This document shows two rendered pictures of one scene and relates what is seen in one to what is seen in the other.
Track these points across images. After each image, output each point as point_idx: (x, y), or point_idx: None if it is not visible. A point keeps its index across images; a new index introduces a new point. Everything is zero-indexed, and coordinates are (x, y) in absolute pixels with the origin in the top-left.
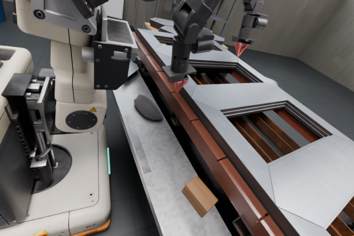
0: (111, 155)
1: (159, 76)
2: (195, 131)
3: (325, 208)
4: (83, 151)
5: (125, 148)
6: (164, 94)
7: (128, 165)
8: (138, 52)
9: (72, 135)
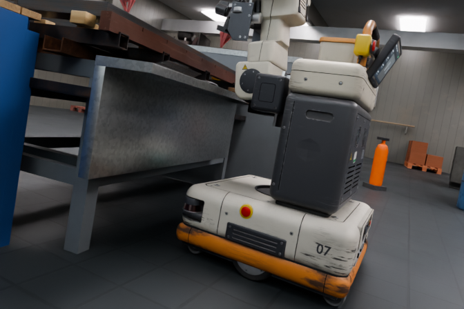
0: (177, 241)
1: (190, 52)
2: (217, 69)
3: None
4: (240, 184)
5: (150, 236)
6: (197, 65)
7: (171, 228)
8: (150, 43)
9: (242, 192)
